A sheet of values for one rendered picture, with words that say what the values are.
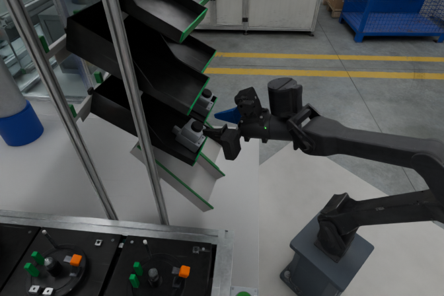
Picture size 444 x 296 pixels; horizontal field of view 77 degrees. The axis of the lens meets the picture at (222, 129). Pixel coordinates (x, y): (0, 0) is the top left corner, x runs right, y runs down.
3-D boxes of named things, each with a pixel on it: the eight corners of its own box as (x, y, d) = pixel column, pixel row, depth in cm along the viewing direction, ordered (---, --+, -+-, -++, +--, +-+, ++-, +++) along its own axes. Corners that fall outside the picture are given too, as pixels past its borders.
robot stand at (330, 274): (350, 280, 81) (375, 246, 68) (322, 320, 73) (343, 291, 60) (308, 244, 89) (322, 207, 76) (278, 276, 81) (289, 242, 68)
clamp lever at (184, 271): (181, 278, 68) (190, 266, 63) (180, 287, 67) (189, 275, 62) (167, 274, 68) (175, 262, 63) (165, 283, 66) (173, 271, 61)
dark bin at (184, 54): (214, 57, 81) (224, 35, 75) (199, 80, 71) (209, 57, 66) (125, 6, 78) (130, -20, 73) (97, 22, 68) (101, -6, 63)
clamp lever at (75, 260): (80, 267, 70) (82, 255, 65) (76, 275, 69) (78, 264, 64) (66, 263, 70) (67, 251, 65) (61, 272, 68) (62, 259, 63)
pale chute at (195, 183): (216, 178, 93) (225, 174, 90) (203, 213, 83) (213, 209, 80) (151, 121, 84) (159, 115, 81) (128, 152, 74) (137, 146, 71)
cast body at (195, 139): (202, 143, 76) (212, 127, 71) (195, 153, 73) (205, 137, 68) (176, 125, 76) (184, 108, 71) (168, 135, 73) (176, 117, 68)
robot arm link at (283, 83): (332, 135, 57) (333, 81, 51) (312, 156, 53) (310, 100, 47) (285, 123, 65) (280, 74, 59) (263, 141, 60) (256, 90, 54)
